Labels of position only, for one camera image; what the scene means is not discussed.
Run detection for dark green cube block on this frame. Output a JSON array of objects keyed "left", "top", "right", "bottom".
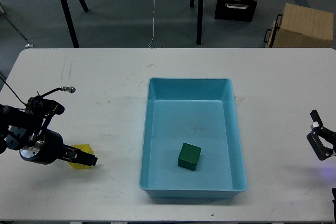
[{"left": 177, "top": 143, "right": 202, "bottom": 171}]

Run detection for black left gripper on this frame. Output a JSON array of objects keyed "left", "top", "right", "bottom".
[{"left": 19, "top": 130, "right": 98, "bottom": 167}]

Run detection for black case with handle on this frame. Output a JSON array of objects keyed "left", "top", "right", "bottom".
[{"left": 214, "top": 0, "right": 258, "bottom": 22}]

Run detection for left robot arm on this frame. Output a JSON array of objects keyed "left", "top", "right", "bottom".
[{"left": 1, "top": 96, "right": 98, "bottom": 167}]

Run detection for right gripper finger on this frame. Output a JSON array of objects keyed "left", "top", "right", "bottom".
[{"left": 307, "top": 110, "right": 335, "bottom": 161}]

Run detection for white hanging cord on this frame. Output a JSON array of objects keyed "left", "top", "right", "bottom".
[{"left": 148, "top": 0, "right": 158, "bottom": 49}]

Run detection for black left table legs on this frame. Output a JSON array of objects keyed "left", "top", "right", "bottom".
[{"left": 52, "top": 0, "right": 89, "bottom": 49}]

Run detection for light blue plastic bin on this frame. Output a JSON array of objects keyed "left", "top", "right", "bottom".
[{"left": 140, "top": 78, "right": 247, "bottom": 198}]

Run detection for yellow cube block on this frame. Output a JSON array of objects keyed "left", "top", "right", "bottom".
[{"left": 68, "top": 144, "right": 94, "bottom": 169}]

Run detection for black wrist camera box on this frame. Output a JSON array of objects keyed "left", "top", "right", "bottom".
[{"left": 331, "top": 188, "right": 336, "bottom": 222}]

